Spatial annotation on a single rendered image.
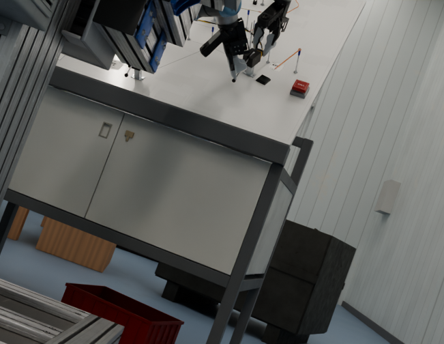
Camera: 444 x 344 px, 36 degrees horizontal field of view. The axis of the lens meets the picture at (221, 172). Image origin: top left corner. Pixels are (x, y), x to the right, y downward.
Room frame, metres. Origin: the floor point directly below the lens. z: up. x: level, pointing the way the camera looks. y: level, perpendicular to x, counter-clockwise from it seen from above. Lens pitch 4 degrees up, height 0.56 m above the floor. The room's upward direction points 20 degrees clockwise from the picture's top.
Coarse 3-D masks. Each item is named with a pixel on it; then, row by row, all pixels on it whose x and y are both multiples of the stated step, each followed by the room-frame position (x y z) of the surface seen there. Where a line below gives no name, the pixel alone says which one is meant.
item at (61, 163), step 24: (48, 96) 2.47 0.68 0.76; (72, 96) 2.45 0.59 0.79; (48, 120) 2.46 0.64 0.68; (72, 120) 2.44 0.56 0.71; (96, 120) 2.42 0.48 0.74; (120, 120) 2.41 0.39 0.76; (48, 144) 2.46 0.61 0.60; (72, 144) 2.44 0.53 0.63; (96, 144) 2.42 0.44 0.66; (24, 168) 2.47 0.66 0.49; (48, 168) 2.45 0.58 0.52; (72, 168) 2.43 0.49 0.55; (96, 168) 2.41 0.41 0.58; (24, 192) 2.46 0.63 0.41; (48, 192) 2.44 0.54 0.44; (72, 192) 2.42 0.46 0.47
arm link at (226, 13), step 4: (240, 4) 2.05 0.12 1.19; (204, 8) 2.10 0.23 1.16; (208, 8) 2.08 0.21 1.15; (212, 8) 2.07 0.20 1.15; (224, 8) 2.03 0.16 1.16; (228, 8) 2.03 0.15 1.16; (240, 8) 2.06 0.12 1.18; (208, 12) 2.10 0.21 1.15; (212, 12) 2.08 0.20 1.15; (216, 12) 2.07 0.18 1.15; (220, 12) 2.05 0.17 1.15; (224, 12) 2.04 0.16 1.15; (228, 12) 2.04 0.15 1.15; (232, 12) 2.04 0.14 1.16; (236, 12) 2.05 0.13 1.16; (212, 16) 2.13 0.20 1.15; (224, 16) 2.07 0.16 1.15
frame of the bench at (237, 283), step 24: (264, 192) 2.28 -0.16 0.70; (48, 216) 2.43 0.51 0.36; (72, 216) 2.41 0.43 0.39; (264, 216) 2.27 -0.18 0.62; (0, 240) 3.07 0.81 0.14; (120, 240) 2.37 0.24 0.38; (168, 264) 2.33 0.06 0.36; (192, 264) 2.31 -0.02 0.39; (240, 264) 2.28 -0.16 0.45; (240, 288) 2.31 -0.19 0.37; (216, 336) 2.28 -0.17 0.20; (240, 336) 2.82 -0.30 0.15
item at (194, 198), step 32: (128, 128) 2.40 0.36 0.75; (160, 128) 2.37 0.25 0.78; (128, 160) 2.39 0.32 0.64; (160, 160) 2.36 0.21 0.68; (192, 160) 2.34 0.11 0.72; (224, 160) 2.32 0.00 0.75; (256, 160) 2.30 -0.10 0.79; (96, 192) 2.40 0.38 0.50; (128, 192) 2.38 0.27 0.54; (160, 192) 2.36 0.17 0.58; (192, 192) 2.33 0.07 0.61; (224, 192) 2.31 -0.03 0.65; (256, 192) 2.29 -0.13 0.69; (128, 224) 2.37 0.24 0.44; (160, 224) 2.35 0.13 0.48; (192, 224) 2.32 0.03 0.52; (224, 224) 2.30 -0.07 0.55; (192, 256) 2.32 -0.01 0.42; (224, 256) 2.29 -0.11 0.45
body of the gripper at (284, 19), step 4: (276, 0) 2.36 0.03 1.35; (280, 0) 2.36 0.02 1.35; (280, 4) 2.38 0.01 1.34; (284, 4) 2.37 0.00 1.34; (288, 4) 2.38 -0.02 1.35; (284, 8) 2.42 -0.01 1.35; (284, 12) 2.43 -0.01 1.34; (280, 16) 2.42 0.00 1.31; (284, 16) 2.44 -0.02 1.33; (276, 20) 2.39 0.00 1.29; (280, 20) 2.41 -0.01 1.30; (284, 20) 2.42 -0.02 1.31; (272, 24) 2.40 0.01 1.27; (276, 24) 2.39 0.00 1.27; (280, 24) 2.44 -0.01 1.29; (284, 24) 2.44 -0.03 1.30; (264, 28) 2.43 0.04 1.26; (268, 28) 2.41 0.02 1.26; (272, 28) 2.40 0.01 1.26; (276, 28) 2.40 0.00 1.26; (280, 28) 2.45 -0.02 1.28; (284, 28) 2.46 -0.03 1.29
